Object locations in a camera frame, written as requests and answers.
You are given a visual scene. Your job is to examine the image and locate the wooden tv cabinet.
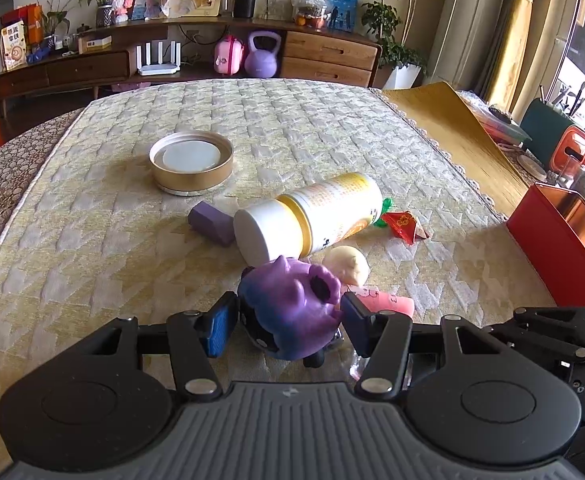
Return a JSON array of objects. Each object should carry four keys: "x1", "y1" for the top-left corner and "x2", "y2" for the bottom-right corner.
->
[{"x1": 0, "y1": 16, "x2": 383, "y2": 117}]

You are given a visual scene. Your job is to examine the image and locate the large potted plant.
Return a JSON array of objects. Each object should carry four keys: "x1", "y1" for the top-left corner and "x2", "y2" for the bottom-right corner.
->
[{"x1": 357, "y1": 0, "x2": 429, "y2": 91}]

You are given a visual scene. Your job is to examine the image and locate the small cardboard box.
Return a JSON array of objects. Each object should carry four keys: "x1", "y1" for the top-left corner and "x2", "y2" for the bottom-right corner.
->
[{"x1": 77, "y1": 32, "x2": 113, "y2": 55}]

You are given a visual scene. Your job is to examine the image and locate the dark green holder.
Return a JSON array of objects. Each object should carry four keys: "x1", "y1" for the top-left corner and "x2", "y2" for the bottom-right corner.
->
[{"x1": 519, "y1": 97, "x2": 579, "y2": 167}]

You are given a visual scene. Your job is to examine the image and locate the thin leafy potted plant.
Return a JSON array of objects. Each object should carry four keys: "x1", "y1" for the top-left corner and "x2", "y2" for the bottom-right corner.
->
[{"x1": 37, "y1": 0, "x2": 72, "y2": 52}]

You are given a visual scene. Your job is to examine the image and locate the purple kettlebell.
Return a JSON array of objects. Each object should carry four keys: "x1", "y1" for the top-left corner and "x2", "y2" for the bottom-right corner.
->
[{"x1": 244, "y1": 30, "x2": 282, "y2": 79}]

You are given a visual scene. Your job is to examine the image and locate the green pawn piece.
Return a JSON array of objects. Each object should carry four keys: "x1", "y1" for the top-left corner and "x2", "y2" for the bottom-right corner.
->
[{"x1": 376, "y1": 197, "x2": 396, "y2": 229}]

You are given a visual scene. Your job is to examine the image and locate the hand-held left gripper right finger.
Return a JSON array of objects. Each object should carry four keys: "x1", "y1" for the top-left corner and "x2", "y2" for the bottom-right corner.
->
[{"x1": 341, "y1": 291, "x2": 502, "y2": 402}]

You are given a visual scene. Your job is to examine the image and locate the brown patterned tablecloth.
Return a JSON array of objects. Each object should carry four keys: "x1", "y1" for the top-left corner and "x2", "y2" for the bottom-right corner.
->
[{"x1": 0, "y1": 107, "x2": 90, "y2": 291}]

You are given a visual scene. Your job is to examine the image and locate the cream round ball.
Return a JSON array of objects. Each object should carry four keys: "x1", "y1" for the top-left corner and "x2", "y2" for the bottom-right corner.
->
[{"x1": 322, "y1": 245, "x2": 371, "y2": 287}]

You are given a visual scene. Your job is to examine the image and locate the clear plastic bag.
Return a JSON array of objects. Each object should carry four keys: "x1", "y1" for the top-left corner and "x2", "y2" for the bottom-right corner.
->
[{"x1": 291, "y1": 0, "x2": 334, "y2": 30}]

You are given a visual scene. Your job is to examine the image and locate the white yellow canister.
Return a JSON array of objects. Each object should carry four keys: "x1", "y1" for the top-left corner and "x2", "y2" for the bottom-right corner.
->
[{"x1": 233, "y1": 172, "x2": 384, "y2": 267}]

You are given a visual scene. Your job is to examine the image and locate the gold curtain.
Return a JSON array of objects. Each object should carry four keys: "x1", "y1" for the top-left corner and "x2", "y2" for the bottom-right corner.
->
[{"x1": 425, "y1": 0, "x2": 575, "y2": 111}]

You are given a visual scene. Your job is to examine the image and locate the blue printed box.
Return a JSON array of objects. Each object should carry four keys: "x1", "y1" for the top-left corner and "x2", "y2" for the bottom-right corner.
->
[{"x1": 325, "y1": 0, "x2": 359, "y2": 34}]

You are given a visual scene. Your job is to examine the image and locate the orange container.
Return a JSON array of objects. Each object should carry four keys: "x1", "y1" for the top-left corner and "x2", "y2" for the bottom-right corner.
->
[{"x1": 552, "y1": 126, "x2": 585, "y2": 182}]

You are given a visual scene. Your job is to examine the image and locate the quilted yellow white tablecloth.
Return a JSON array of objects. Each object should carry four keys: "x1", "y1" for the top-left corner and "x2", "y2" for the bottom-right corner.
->
[{"x1": 0, "y1": 78, "x2": 585, "y2": 463}]

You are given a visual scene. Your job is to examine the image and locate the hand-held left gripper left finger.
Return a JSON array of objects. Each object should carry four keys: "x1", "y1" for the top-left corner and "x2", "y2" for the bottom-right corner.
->
[{"x1": 83, "y1": 291, "x2": 240, "y2": 402}]

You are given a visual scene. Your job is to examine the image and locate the pile of plastic bags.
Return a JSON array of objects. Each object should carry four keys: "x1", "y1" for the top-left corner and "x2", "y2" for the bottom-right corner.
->
[{"x1": 458, "y1": 90, "x2": 534, "y2": 147}]

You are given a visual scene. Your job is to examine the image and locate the white router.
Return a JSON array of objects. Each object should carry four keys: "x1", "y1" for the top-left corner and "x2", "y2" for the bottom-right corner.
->
[{"x1": 136, "y1": 40, "x2": 182, "y2": 77}]

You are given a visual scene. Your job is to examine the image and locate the red storage box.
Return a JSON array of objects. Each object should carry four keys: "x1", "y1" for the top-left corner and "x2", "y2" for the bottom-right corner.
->
[{"x1": 506, "y1": 182, "x2": 585, "y2": 307}]

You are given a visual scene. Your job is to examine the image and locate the purple toy figure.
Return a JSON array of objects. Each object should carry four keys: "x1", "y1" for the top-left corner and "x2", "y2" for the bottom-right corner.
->
[{"x1": 236, "y1": 255, "x2": 344, "y2": 369}]

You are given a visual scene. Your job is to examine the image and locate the pink plastic piece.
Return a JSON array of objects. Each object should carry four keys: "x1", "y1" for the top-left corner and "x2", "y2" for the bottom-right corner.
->
[{"x1": 341, "y1": 284, "x2": 415, "y2": 319}]

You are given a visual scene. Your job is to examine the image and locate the purple block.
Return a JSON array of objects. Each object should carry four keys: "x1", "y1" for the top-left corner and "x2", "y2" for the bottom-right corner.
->
[{"x1": 188, "y1": 201, "x2": 236, "y2": 247}]

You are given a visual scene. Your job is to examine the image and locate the red foil packet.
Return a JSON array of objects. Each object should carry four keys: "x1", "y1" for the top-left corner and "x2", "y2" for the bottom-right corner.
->
[{"x1": 381, "y1": 211, "x2": 431, "y2": 246}]

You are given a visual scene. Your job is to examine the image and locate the white brown snack box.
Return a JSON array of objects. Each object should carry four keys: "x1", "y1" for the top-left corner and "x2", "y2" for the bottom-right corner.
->
[{"x1": 0, "y1": 22, "x2": 28, "y2": 72}]

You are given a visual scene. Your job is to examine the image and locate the orange gift bag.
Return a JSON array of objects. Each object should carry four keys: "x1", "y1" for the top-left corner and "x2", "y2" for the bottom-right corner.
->
[{"x1": 15, "y1": 4, "x2": 46, "y2": 46}]

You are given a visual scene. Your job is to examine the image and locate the round gold tin lid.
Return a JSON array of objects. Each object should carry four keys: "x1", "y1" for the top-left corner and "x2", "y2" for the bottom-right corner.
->
[{"x1": 148, "y1": 130, "x2": 234, "y2": 196}]

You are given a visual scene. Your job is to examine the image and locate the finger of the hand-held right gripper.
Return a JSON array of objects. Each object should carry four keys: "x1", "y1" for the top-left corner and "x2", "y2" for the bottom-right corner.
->
[
  {"x1": 514, "y1": 304, "x2": 585, "y2": 341},
  {"x1": 489, "y1": 323, "x2": 585, "y2": 364}
]

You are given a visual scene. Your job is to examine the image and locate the gold table mat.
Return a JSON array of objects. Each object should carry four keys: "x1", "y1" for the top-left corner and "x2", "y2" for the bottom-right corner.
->
[{"x1": 379, "y1": 81, "x2": 530, "y2": 219}]

